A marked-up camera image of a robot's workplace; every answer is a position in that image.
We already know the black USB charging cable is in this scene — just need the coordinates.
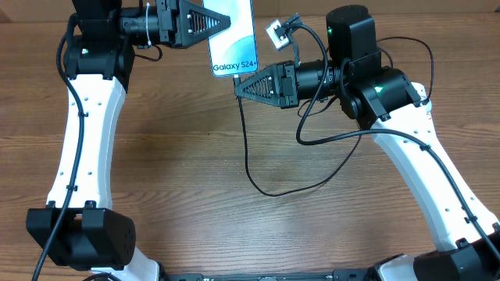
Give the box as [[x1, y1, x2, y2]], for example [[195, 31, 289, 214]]
[[232, 37, 435, 197]]

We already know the blue screen Galaxy smartphone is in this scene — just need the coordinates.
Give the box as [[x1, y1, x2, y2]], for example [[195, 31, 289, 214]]
[[203, 0, 259, 76]]

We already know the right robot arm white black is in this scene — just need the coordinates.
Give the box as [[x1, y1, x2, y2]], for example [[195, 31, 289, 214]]
[[234, 5, 499, 280]]

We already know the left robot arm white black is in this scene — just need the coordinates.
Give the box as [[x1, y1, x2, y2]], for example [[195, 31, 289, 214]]
[[26, 0, 231, 280]]

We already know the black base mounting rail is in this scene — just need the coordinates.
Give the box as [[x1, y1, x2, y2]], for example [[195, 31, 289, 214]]
[[155, 268, 442, 281]]

